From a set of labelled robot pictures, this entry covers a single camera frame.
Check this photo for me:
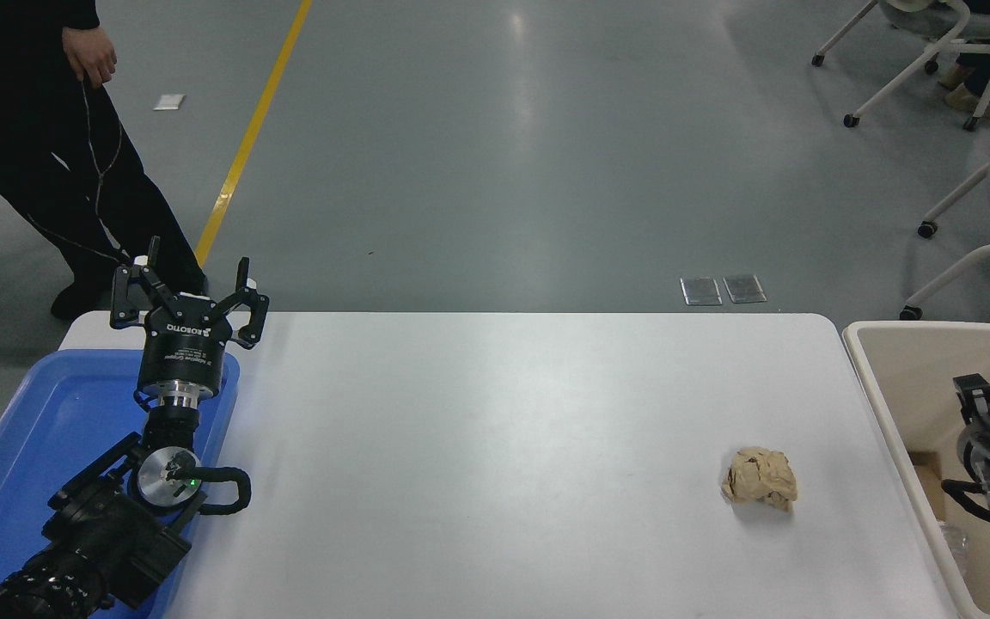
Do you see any tan paper ball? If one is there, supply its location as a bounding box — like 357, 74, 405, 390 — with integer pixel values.
721, 446, 799, 513

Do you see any white frame wheeled chair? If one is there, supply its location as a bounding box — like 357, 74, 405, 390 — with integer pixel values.
811, 0, 990, 132

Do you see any person's hand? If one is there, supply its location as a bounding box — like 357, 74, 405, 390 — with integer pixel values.
63, 26, 118, 90

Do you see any clear crumpled plastic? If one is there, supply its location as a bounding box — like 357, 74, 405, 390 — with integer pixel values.
942, 523, 970, 575

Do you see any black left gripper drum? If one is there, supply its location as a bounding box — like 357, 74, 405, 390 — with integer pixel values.
135, 292, 235, 399

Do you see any large pale plastic bin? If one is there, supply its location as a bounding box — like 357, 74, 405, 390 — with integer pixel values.
841, 321, 990, 619

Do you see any blue plastic tray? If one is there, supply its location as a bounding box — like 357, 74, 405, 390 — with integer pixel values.
0, 348, 241, 619

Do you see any brown cardboard piece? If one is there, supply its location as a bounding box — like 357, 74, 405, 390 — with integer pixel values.
909, 451, 948, 522

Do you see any standing person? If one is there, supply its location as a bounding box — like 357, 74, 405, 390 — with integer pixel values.
0, 0, 209, 322

